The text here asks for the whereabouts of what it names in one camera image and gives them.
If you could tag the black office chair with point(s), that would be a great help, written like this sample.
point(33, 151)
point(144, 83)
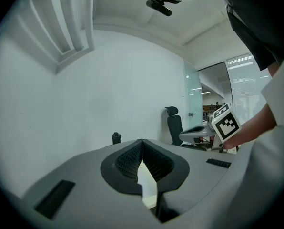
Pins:
point(174, 125)

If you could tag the frosted glass door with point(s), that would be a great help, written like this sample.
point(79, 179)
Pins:
point(193, 92)

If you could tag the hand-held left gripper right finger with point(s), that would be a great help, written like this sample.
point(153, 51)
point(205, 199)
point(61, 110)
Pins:
point(199, 170)

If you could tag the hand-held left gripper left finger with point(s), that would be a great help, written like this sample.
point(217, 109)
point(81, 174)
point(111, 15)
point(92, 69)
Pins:
point(84, 175)

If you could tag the person's black shirt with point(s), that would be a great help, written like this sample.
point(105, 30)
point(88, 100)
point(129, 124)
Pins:
point(263, 20)

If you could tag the glass wall with blinds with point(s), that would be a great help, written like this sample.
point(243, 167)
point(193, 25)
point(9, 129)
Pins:
point(246, 87)

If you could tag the black head-mounted camera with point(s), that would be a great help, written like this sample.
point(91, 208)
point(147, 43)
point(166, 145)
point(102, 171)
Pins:
point(159, 7)

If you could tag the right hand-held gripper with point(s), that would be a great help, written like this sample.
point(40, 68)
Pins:
point(227, 125)

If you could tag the small black device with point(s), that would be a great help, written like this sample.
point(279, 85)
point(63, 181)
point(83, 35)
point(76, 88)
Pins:
point(116, 137)

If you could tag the person's right forearm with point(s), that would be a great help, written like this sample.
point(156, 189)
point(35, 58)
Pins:
point(254, 125)

